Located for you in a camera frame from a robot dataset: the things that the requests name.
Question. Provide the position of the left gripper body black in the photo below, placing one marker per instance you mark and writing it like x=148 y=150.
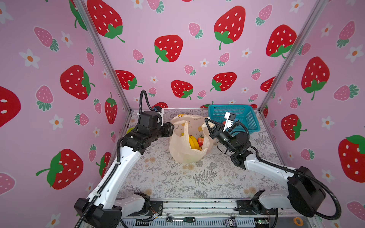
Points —
x=165 y=131

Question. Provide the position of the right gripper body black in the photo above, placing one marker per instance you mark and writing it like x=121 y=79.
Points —
x=225 y=139

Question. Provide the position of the banana print plastic bag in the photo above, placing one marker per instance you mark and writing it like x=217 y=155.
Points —
x=185 y=126

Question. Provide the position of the yellow fake banana bunch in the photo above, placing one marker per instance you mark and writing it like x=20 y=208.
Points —
x=193 y=143

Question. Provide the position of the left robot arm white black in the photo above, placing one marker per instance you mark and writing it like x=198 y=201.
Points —
x=99 y=209

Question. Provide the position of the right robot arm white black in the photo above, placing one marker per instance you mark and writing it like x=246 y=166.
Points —
x=303 y=192

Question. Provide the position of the red fake apple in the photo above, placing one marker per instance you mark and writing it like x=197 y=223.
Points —
x=200 y=141

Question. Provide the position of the teal plastic basket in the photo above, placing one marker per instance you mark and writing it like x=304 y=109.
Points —
x=244 y=114

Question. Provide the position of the green circuit board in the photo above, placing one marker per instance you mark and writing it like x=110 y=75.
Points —
x=261 y=223

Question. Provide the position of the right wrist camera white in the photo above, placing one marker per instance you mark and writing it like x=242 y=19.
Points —
x=230 y=119

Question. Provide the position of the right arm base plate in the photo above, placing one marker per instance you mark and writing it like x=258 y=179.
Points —
x=247 y=207

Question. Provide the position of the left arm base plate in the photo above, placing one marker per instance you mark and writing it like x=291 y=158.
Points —
x=149 y=209

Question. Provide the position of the aluminium rail frame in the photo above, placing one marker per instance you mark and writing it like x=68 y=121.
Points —
x=210 y=213

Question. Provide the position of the ratchet wrench green handle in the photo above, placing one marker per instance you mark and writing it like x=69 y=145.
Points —
x=171 y=219

